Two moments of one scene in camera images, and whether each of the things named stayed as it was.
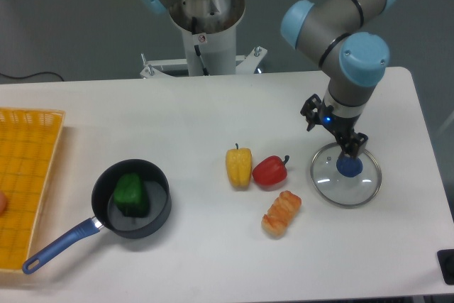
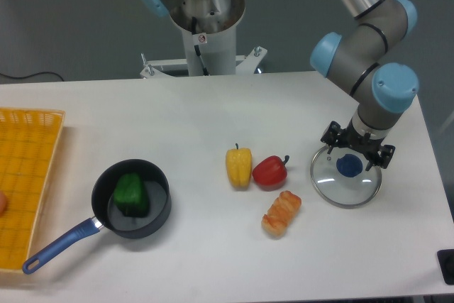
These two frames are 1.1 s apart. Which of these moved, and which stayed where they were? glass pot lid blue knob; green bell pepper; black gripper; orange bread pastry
Moved: black gripper
Stayed: green bell pepper; glass pot lid blue knob; orange bread pastry
